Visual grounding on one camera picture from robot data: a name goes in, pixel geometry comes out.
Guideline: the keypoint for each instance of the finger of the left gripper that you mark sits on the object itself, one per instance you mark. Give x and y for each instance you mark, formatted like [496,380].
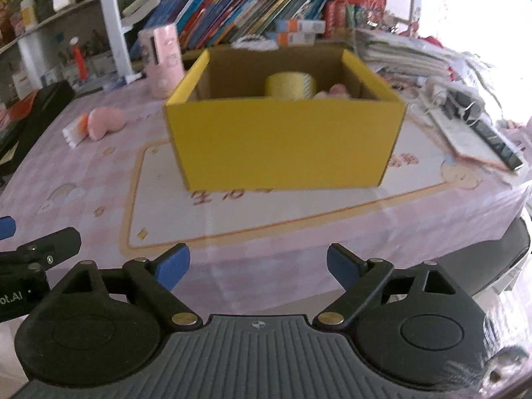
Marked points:
[7,227]

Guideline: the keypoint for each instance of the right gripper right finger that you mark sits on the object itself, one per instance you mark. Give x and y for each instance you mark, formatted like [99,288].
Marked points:
[362,280]

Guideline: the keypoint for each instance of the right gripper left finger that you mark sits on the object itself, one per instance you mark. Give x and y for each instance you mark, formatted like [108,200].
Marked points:
[150,284]

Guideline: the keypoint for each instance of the white orange small box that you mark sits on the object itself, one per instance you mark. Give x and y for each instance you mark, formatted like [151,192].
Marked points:
[76,131]

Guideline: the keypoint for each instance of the pink plush toy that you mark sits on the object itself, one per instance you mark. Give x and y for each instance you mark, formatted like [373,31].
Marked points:
[104,120]

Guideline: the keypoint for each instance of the yellow packing tape roll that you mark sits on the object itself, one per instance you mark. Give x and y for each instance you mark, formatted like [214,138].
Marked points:
[290,85]

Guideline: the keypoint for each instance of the pink checkered tablecloth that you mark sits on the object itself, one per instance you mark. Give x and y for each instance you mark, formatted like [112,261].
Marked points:
[250,250]

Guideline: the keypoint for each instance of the red booklet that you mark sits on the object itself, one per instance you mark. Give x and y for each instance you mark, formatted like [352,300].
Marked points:
[10,117]

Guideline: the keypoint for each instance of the black box on side table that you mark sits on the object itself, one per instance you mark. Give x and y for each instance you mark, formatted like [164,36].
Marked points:
[47,106]

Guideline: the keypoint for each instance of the yellow cardboard box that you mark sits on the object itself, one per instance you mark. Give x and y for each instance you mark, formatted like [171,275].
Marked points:
[228,133]

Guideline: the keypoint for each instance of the red white glue bottle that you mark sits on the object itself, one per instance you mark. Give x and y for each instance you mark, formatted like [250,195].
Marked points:
[79,59]

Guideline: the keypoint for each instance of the white spray bottle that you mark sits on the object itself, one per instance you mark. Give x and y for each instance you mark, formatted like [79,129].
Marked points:
[120,81]

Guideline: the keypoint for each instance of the pink plush in box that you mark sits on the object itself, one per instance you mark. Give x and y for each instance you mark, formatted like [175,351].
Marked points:
[337,91]

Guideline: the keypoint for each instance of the white power strip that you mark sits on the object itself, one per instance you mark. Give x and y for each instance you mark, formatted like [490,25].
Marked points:
[455,103]

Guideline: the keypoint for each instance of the white metal bookshelf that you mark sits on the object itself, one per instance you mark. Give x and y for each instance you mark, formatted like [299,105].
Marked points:
[108,16]

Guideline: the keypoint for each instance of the white yellow jar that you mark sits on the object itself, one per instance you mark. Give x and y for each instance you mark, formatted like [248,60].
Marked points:
[29,14]

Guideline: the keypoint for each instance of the pink cylindrical humidifier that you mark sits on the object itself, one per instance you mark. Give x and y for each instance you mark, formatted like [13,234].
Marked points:
[162,60]

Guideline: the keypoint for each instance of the stack of newspapers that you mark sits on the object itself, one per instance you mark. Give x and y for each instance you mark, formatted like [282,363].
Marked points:
[403,55]

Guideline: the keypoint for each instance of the orange white medicine box lower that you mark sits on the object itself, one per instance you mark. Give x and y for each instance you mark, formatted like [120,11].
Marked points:
[295,39]

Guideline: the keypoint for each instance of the orange white medicine box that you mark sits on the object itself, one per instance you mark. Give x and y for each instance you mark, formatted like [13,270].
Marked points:
[300,26]
[295,39]

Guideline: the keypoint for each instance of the white quilted pearl handbag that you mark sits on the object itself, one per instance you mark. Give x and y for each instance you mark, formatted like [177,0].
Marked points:
[256,43]

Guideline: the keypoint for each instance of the orange white medicine box upper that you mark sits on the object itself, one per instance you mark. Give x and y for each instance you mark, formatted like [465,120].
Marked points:
[300,26]

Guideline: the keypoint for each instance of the row of leaning books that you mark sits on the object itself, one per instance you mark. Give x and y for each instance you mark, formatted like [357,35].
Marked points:
[207,23]

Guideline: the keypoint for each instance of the red boxed book set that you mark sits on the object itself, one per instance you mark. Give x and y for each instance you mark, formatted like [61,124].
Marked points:
[343,16]

